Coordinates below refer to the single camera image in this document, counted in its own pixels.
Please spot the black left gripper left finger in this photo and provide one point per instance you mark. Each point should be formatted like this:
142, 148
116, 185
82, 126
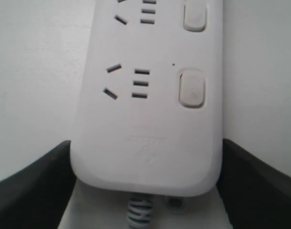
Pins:
37, 196

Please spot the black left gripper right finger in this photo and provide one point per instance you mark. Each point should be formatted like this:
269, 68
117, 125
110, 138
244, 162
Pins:
254, 194

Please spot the white power strip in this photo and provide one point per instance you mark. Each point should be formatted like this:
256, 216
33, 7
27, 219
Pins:
149, 116

